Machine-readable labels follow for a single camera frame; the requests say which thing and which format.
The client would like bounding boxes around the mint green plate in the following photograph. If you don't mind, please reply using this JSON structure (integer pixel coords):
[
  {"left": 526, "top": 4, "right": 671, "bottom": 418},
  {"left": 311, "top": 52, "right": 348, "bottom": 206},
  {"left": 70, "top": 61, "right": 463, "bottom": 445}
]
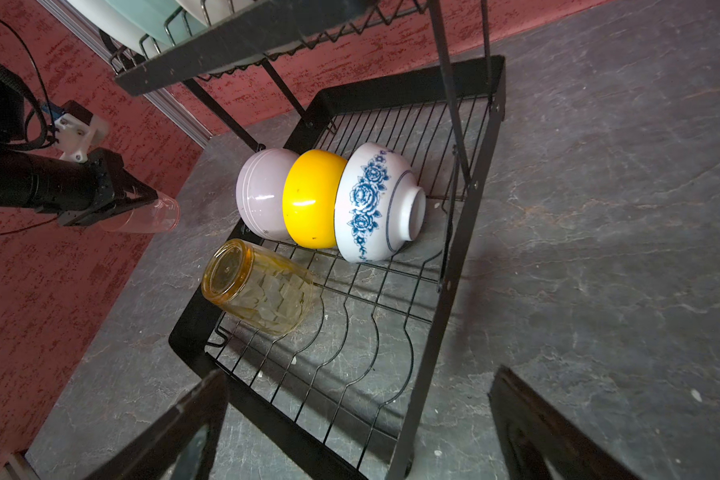
[{"left": 107, "top": 0, "right": 206, "bottom": 46}]

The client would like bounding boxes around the white plate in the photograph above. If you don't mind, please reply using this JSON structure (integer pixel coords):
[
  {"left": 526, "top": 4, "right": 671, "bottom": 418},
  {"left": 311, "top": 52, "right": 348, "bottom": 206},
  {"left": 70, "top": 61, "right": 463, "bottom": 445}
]
[{"left": 68, "top": 0, "right": 146, "bottom": 53}]

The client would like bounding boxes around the aluminium left corner post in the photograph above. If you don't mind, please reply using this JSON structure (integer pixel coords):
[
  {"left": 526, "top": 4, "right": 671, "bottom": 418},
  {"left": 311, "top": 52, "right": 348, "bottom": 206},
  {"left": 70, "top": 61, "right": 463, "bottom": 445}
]
[{"left": 35, "top": 0, "right": 214, "bottom": 149}]

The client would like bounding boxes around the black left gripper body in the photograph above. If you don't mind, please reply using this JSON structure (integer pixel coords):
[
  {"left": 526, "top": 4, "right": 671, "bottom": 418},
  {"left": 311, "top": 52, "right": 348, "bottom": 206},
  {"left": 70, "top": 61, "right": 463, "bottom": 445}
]
[{"left": 0, "top": 148, "right": 126, "bottom": 226}]

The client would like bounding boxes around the yellow bowl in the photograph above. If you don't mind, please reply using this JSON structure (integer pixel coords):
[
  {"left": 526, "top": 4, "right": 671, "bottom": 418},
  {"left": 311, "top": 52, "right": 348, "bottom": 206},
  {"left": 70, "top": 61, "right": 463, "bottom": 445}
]
[{"left": 282, "top": 149, "right": 347, "bottom": 249}]

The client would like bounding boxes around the cream plate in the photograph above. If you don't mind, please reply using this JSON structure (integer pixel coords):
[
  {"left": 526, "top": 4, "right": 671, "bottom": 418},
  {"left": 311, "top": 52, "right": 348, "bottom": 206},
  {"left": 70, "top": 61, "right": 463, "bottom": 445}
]
[{"left": 178, "top": 0, "right": 255, "bottom": 26}]

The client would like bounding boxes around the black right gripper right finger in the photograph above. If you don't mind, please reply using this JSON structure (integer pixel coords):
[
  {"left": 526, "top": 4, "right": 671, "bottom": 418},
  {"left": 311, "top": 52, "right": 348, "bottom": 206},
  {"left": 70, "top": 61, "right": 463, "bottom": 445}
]
[{"left": 488, "top": 365, "right": 637, "bottom": 479}]

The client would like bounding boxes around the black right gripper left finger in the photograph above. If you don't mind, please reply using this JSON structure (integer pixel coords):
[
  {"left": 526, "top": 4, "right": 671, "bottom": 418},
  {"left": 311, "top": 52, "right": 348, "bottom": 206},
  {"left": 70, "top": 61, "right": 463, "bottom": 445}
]
[{"left": 88, "top": 370, "right": 228, "bottom": 479}]

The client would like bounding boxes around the amber glass cup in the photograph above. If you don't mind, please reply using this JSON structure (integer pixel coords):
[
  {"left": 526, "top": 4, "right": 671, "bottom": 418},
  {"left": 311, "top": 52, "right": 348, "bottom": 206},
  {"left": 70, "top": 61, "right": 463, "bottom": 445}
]
[{"left": 201, "top": 238, "right": 319, "bottom": 336}]

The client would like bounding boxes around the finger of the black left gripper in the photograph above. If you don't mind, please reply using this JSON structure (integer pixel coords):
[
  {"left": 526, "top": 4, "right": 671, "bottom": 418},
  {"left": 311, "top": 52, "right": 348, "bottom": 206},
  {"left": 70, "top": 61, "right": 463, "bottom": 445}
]
[{"left": 105, "top": 169, "right": 158, "bottom": 219}]

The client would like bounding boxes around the black metal dish rack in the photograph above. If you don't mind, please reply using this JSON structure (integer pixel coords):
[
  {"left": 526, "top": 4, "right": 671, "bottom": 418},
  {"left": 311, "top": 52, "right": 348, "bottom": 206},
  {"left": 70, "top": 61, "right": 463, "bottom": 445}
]
[{"left": 95, "top": 1, "right": 506, "bottom": 479}]

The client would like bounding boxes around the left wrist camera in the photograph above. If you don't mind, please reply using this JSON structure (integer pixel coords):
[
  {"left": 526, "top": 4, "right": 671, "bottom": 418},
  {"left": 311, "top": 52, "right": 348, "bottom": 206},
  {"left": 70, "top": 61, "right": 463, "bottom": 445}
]
[{"left": 42, "top": 100, "right": 110, "bottom": 163}]

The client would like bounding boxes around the lilac ceramic bowl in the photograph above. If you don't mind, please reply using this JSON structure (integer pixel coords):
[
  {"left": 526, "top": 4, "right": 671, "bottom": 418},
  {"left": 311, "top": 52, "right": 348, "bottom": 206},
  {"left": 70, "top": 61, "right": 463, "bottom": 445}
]
[{"left": 236, "top": 148, "right": 299, "bottom": 241}]

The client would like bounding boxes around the white blue floral bowl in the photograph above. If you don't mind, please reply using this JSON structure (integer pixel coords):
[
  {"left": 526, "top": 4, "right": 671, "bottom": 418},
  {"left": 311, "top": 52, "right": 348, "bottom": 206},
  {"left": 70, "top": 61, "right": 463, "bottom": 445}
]
[{"left": 334, "top": 142, "right": 426, "bottom": 263}]

